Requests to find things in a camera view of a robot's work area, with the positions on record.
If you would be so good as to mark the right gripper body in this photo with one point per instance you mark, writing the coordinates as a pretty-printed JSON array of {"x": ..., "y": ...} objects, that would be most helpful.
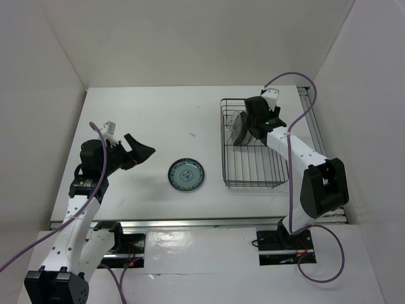
[{"x": 275, "y": 114}]

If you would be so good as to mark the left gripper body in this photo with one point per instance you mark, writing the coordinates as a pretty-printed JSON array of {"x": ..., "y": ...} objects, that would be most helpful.
[{"x": 118, "y": 158}]

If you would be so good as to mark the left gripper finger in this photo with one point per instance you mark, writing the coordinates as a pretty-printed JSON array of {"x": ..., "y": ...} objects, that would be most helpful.
[
  {"x": 140, "y": 153},
  {"x": 133, "y": 143}
]

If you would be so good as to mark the black round plate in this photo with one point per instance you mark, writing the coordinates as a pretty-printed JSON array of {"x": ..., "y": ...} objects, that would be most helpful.
[{"x": 244, "y": 117}]

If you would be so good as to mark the frosted square glass plate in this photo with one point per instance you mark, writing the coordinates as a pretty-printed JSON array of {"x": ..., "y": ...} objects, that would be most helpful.
[{"x": 250, "y": 133}]

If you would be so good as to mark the clear textured glass plate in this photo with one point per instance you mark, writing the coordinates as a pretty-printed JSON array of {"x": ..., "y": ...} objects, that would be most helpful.
[{"x": 234, "y": 128}]

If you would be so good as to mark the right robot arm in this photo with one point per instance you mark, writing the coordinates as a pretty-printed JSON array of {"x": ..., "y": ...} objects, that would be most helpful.
[{"x": 317, "y": 184}]

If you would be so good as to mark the blue patterned round plate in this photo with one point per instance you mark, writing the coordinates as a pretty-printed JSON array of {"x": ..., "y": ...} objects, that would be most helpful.
[{"x": 186, "y": 175}]

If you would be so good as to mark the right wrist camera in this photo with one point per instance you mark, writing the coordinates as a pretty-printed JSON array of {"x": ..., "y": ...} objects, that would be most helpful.
[{"x": 270, "y": 95}]

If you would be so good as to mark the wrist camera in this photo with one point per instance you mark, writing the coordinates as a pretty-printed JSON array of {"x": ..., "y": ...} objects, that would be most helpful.
[
  {"x": 109, "y": 128},
  {"x": 270, "y": 95}
]

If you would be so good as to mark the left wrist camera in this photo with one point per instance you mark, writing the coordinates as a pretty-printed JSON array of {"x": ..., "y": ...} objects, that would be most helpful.
[{"x": 109, "y": 128}]

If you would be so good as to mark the metal wire dish rack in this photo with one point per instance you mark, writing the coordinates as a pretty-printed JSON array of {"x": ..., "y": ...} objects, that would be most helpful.
[{"x": 249, "y": 165}]

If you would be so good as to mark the front aluminium rail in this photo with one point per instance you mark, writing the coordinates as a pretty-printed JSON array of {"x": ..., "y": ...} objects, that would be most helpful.
[{"x": 142, "y": 225}]

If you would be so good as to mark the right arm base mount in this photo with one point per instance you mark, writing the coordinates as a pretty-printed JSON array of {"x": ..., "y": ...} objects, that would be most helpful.
[{"x": 273, "y": 251}]

